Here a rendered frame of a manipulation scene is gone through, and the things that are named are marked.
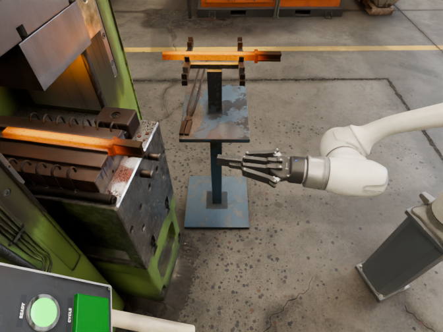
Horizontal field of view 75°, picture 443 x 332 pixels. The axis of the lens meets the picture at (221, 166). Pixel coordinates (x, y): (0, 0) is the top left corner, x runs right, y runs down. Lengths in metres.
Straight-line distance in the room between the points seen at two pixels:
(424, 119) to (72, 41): 0.85
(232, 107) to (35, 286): 1.05
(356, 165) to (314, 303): 1.06
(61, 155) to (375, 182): 0.86
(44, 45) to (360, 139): 0.79
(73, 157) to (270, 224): 1.27
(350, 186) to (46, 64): 0.73
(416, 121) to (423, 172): 1.65
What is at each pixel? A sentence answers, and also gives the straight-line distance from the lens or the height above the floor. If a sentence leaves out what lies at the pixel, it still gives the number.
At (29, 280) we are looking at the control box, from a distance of 0.61.
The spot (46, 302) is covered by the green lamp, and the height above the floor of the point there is 1.09.
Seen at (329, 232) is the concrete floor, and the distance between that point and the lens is 1.93.
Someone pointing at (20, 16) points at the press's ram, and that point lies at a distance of 0.65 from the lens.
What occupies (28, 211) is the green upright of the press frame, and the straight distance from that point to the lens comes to 0.91.
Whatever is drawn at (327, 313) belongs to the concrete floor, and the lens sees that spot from 1.73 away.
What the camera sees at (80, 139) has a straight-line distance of 0.95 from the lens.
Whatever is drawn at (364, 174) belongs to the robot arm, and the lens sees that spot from 0.81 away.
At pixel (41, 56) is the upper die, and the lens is 0.67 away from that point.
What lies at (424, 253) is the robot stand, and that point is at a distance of 1.45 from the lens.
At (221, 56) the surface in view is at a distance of 1.20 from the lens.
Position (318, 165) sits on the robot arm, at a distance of 0.78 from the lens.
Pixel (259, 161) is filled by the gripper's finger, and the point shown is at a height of 1.01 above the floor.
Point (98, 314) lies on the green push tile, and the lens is 0.66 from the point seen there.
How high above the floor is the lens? 1.60
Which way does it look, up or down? 49 degrees down
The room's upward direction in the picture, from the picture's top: straight up
